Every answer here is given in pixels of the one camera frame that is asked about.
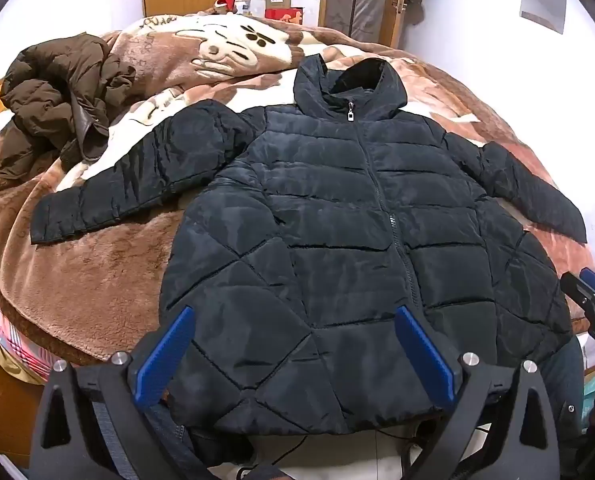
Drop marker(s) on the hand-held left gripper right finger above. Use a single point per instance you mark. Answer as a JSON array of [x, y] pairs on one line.
[[425, 355]]

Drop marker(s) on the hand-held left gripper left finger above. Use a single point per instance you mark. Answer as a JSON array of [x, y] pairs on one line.
[[163, 355]]

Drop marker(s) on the black puffer jacket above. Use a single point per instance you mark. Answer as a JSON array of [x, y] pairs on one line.
[[327, 240]]

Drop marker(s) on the person's left leg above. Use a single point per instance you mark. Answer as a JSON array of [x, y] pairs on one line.
[[167, 430]]

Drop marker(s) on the person's leg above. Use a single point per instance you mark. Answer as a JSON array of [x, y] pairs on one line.
[[167, 430], [562, 385]]

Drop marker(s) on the person's right leg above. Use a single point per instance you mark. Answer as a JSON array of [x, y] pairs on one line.
[[562, 385]]

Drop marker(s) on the brown printed fleece blanket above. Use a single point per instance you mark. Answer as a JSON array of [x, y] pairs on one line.
[[102, 270]]

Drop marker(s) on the plaid bed sheet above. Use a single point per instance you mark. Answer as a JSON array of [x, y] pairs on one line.
[[12, 345]]

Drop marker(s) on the brown puffer jacket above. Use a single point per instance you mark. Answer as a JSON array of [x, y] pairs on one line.
[[52, 95]]

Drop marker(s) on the wooden door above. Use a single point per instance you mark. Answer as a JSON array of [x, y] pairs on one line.
[[395, 0]]

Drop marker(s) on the red santa hat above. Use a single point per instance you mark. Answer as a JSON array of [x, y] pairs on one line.
[[223, 4]]

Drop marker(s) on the red gift box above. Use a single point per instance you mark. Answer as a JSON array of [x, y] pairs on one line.
[[283, 16]]

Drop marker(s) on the clear plastic jar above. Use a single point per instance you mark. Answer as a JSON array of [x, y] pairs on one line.
[[243, 2]]

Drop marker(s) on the grey wall panel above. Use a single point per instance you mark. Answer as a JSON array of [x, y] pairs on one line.
[[543, 5]]

